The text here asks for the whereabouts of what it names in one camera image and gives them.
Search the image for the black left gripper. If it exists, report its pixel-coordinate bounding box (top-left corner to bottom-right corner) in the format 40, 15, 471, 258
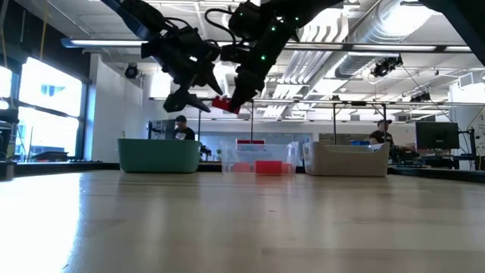
142, 42, 224, 114

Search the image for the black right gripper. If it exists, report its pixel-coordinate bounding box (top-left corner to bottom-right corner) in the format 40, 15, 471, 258
219, 22, 283, 113

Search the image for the long red toy block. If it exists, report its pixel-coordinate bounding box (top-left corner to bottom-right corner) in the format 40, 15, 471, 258
211, 95, 242, 115

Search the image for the person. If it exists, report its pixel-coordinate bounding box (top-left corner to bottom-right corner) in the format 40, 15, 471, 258
173, 115, 196, 142
369, 118, 396, 146

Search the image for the grey background monitor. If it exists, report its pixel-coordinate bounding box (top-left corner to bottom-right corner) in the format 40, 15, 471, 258
147, 119, 177, 140

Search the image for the clear plastic bin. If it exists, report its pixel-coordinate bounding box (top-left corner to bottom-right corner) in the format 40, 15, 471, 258
221, 140, 300, 176

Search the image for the teal plastic bin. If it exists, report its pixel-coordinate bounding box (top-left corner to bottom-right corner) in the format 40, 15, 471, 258
117, 138, 202, 174

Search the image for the long ceiling light strip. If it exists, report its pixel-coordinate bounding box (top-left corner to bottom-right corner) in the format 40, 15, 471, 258
60, 37, 485, 53

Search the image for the white plastic bin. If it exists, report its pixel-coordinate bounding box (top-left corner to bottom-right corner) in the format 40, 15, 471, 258
302, 141, 391, 177

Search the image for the black computer monitor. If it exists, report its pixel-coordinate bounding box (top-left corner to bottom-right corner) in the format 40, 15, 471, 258
415, 121, 460, 152

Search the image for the black equipment stack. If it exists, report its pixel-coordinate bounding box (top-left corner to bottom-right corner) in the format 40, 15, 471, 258
0, 108, 20, 181

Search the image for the black monitor desk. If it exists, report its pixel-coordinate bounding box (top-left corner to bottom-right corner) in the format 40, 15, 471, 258
393, 153, 478, 171

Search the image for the black monitor stand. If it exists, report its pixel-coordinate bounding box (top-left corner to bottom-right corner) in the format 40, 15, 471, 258
454, 127, 477, 171

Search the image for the white sign board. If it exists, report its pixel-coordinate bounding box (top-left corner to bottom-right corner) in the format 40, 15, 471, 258
473, 113, 485, 157

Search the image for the black gantry frame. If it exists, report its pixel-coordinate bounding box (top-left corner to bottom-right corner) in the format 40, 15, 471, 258
332, 100, 388, 144
196, 97, 255, 142

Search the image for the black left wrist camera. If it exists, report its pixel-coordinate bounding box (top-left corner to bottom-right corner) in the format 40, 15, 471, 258
168, 25, 208, 46

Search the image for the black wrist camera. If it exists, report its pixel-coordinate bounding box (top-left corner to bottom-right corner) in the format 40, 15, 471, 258
168, 25, 208, 46
228, 2, 266, 41

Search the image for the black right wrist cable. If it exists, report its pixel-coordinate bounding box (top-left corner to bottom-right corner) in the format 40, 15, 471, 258
204, 8, 238, 43

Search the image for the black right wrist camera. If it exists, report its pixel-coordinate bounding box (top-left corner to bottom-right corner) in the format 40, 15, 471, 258
228, 2, 266, 41

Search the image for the silver ceiling duct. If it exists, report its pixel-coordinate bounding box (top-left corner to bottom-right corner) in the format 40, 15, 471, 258
333, 0, 443, 79

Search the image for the yellow hanging cable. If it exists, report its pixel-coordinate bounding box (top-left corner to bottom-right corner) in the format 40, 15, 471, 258
39, 5, 49, 61

